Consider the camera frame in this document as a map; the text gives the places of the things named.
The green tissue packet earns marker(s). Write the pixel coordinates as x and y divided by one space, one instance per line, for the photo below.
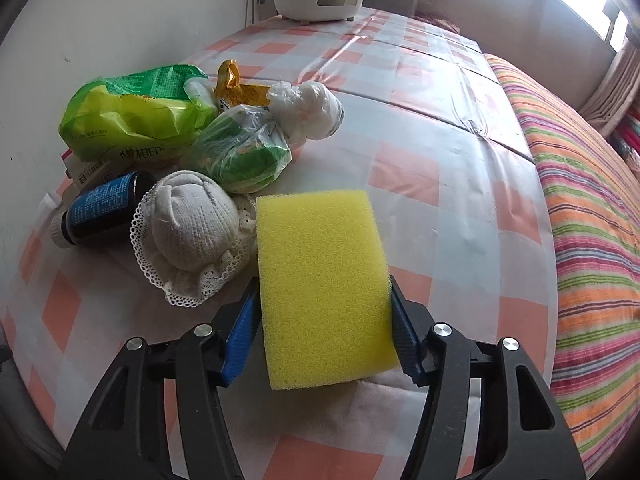
130 115

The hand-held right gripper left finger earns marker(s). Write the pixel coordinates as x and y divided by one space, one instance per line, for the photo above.
242 330

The bed with striped sheet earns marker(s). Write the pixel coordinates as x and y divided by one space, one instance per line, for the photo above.
590 240

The white plastic bag ball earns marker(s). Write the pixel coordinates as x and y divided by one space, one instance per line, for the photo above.
307 110

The striped beige curtain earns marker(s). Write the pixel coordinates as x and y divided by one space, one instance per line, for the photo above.
615 90

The yellow plastic bag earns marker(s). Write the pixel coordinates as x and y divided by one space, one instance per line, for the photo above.
235 87

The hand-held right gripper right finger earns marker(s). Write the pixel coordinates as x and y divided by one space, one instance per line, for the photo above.
402 340

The white box with red label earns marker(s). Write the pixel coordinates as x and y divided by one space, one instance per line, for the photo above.
87 170

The checked orange white tablecloth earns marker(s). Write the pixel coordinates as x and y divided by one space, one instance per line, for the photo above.
425 185

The yellow sponge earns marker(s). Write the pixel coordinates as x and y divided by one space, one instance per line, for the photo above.
320 285

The pink cloth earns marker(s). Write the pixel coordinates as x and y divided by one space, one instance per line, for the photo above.
440 22

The white lace sock ball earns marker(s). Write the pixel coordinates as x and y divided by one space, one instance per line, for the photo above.
185 220

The brown bottle with blue label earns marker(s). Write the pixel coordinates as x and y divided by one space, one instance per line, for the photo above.
105 205

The green clear plastic bag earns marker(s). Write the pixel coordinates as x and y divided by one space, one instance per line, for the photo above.
235 155

